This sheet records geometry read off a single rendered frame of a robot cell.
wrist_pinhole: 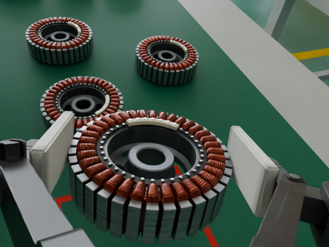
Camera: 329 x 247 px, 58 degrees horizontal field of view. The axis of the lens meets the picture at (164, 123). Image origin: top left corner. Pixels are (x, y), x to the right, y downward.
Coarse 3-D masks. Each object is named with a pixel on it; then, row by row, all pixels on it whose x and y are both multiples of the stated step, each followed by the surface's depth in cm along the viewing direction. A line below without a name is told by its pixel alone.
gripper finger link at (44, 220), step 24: (0, 144) 13; (24, 144) 14; (0, 168) 13; (24, 168) 13; (24, 192) 11; (48, 192) 11; (24, 216) 10; (48, 216) 10; (24, 240) 10; (48, 240) 8; (72, 240) 8
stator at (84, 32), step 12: (36, 24) 53; (48, 24) 54; (60, 24) 55; (72, 24) 54; (84, 24) 55; (36, 36) 50; (48, 36) 55; (60, 36) 54; (72, 36) 56; (84, 36) 52; (36, 48) 49; (48, 48) 49; (60, 48) 49; (72, 48) 50; (84, 48) 51; (48, 60) 50; (60, 60) 50; (72, 60) 51
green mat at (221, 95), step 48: (0, 0) 64; (48, 0) 67; (96, 0) 70; (144, 0) 73; (0, 48) 53; (96, 48) 56; (0, 96) 45; (144, 96) 49; (192, 96) 50; (240, 96) 52; (288, 144) 45; (240, 192) 38; (0, 240) 31; (96, 240) 32; (192, 240) 33; (240, 240) 34
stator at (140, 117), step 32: (96, 128) 21; (128, 128) 23; (160, 128) 23; (192, 128) 23; (96, 160) 18; (128, 160) 20; (160, 160) 22; (192, 160) 22; (224, 160) 20; (96, 192) 17; (128, 192) 16; (160, 192) 17; (192, 192) 17; (224, 192) 19; (96, 224) 18; (128, 224) 17; (160, 224) 17; (192, 224) 17
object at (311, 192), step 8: (272, 160) 18; (280, 168) 17; (280, 176) 16; (312, 192) 15; (304, 200) 14; (312, 200) 14; (320, 200) 14; (304, 208) 14; (312, 208) 14; (320, 208) 14; (304, 216) 14; (312, 216) 14; (320, 216) 14; (328, 216) 14; (320, 224) 14
